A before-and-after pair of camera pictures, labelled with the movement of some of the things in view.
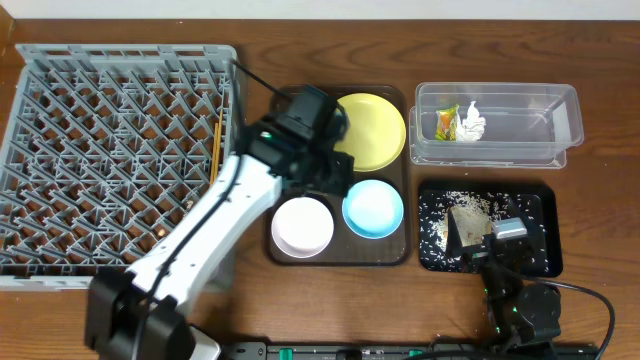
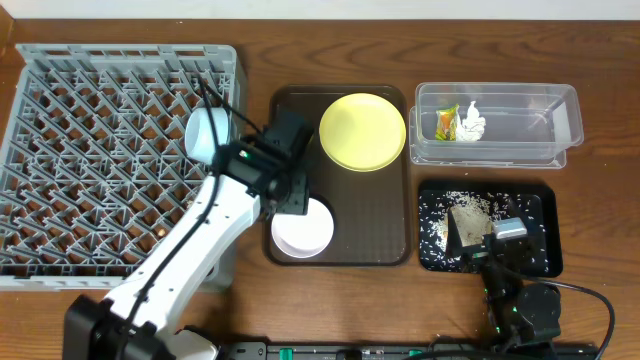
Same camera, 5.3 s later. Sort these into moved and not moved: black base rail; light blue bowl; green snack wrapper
Moved: light blue bowl
Not moved: black base rail; green snack wrapper
